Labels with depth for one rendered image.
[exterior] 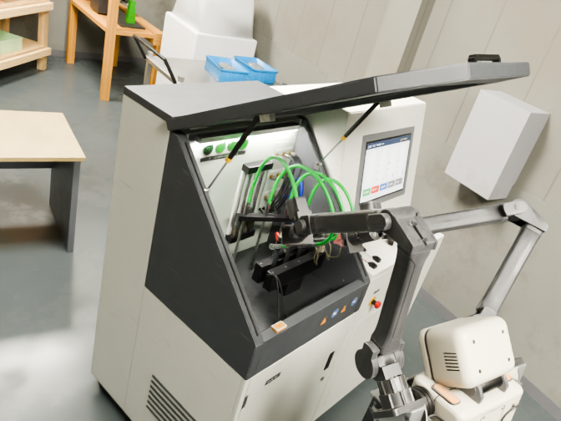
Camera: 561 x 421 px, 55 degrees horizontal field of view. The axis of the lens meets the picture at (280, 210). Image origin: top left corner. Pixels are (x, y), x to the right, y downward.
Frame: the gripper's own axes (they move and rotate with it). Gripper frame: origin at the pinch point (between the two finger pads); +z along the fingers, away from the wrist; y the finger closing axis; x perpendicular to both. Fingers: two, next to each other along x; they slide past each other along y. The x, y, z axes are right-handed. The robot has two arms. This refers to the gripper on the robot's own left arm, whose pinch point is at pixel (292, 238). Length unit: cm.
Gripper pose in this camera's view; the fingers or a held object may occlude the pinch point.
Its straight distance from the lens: 181.9
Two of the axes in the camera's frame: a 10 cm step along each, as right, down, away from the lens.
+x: 0.8, 9.8, -2.1
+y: -9.9, 0.5, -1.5
